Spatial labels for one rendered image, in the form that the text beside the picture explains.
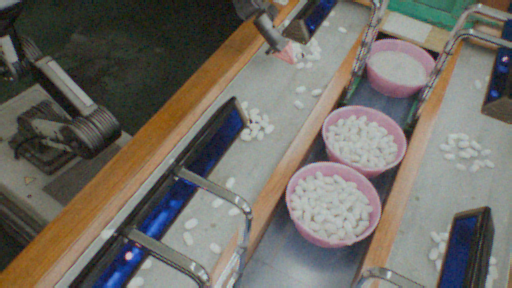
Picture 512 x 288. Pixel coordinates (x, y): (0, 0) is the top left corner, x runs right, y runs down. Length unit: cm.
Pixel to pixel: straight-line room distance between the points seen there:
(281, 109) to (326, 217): 43
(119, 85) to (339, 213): 171
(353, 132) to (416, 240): 40
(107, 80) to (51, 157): 111
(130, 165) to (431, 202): 88
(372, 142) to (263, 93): 40
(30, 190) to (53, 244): 51
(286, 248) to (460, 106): 85
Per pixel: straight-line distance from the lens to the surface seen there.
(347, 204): 134
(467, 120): 175
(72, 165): 174
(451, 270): 93
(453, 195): 150
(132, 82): 272
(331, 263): 131
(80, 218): 126
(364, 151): 149
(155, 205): 85
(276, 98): 157
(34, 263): 123
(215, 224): 125
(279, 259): 129
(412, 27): 201
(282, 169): 134
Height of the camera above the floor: 182
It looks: 50 degrees down
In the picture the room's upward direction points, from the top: 9 degrees clockwise
